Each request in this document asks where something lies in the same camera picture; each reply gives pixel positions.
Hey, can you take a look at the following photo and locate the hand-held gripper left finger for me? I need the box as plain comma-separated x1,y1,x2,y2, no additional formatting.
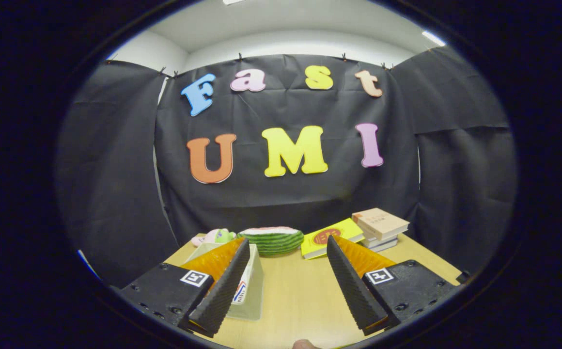
119,238,251,338

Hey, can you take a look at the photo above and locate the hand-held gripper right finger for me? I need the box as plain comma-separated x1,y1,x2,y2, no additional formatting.
326,235,457,336

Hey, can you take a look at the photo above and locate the white striped canvas shoe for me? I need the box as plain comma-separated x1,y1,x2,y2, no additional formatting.
233,264,253,305

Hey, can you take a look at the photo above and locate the beige fabric storage box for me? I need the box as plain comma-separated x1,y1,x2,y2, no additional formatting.
184,242,265,320

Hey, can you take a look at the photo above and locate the pink green plush toy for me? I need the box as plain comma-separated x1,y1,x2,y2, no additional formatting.
190,229,237,248

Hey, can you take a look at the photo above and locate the blue white book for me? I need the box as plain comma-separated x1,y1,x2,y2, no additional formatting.
361,233,400,254

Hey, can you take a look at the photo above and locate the yellow book red circle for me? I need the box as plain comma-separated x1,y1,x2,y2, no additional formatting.
300,218,365,260

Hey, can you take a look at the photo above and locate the watermelon slice plush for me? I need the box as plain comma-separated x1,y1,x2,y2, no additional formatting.
236,226,305,256

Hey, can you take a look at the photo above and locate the tan cover book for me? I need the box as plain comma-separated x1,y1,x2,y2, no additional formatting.
351,207,410,241

